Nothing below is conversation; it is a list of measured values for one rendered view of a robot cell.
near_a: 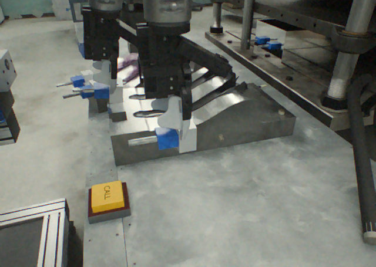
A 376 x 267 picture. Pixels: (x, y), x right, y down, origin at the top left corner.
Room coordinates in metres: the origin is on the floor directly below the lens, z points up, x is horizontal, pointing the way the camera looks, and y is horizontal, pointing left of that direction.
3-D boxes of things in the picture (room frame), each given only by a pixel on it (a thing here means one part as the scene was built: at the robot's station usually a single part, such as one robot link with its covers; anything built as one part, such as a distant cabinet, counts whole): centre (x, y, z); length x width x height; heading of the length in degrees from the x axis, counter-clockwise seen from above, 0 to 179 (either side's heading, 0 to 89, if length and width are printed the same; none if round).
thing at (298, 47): (1.47, -0.64, 0.87); 0.50 x 0.27 x 0.17; 106
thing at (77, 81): (0.93, 0.41, 0.86); 0.13 x 0.05 x 0.05; 123
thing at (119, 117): (0.61, 0.18, 0.87); 0.05 x 0.05 x 0.04; 16
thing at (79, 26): (4.19, 1.34, 0.32); 0.60 x 0.40 x 0.22; 116
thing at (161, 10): (0.46, 0.03, 1.17); 0.08 x 0.08 x 0.05
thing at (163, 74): (0.46, 0.04, 1.09); 0.09 x 0.08 x 0.12; 106
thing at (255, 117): (0.72, -0.03, 0.87); 0.50 x 0.26 x 0.14; 106
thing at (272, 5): (1.52, -0.71, 0.96); 1.29 x 0.83 x 0.18; 16
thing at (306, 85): (1.54, -0.71, 0.76); 1.30 x 0.84 x 0.07; 16
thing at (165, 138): (0.46, 0.05, 0.93); 0.13 x 0.05 x 0.05; 106
